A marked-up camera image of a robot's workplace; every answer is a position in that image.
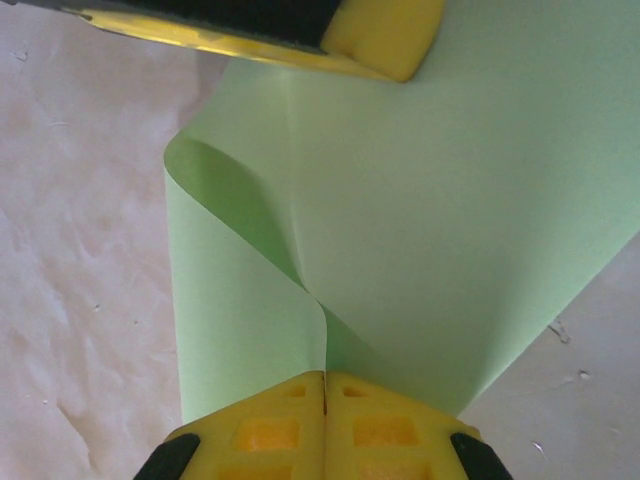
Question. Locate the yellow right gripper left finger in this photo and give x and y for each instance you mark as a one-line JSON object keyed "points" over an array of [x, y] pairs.
{"points": [[260, 440]]}

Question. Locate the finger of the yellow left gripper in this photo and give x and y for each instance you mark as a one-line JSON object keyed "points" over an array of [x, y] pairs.
{"points": [[385, 35]]}

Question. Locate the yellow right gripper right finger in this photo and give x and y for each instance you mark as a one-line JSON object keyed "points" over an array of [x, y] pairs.
{"points": [[390, 440]]}

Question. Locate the light green square paper sheet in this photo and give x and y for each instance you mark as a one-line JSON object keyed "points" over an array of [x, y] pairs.
{"points": [[425, 200]]}

